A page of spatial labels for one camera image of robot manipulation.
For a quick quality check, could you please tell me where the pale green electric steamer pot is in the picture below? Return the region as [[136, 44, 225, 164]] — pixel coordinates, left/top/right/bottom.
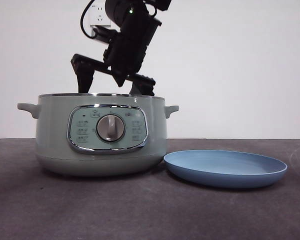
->
[[16, 92, 180, 178]]

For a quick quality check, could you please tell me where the blue round plate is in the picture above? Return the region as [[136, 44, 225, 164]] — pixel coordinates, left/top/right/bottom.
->
[[163, 149, 288, 189]]

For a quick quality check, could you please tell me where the white wall power socket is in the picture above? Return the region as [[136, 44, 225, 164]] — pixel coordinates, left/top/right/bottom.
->
[[89, 3, 112, 28]]

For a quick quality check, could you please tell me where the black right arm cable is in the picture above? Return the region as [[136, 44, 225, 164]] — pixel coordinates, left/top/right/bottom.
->
[[79, 0, 98, 40]]

